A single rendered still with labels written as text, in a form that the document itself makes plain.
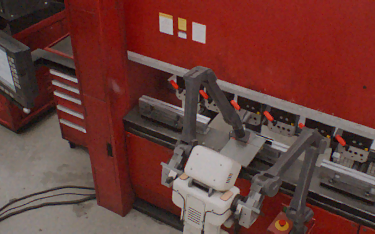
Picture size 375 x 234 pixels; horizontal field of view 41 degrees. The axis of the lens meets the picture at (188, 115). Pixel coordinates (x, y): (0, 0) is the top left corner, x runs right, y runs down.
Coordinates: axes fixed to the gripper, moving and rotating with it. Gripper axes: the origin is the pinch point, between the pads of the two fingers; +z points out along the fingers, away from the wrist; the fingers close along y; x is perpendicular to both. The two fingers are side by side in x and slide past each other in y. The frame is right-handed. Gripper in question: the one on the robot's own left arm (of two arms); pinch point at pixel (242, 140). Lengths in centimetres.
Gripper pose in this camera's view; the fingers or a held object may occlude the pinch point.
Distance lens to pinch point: 291.4
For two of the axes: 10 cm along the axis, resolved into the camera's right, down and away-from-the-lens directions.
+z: 2.5, 4.6, 8.5
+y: -8.5, -3.1, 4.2
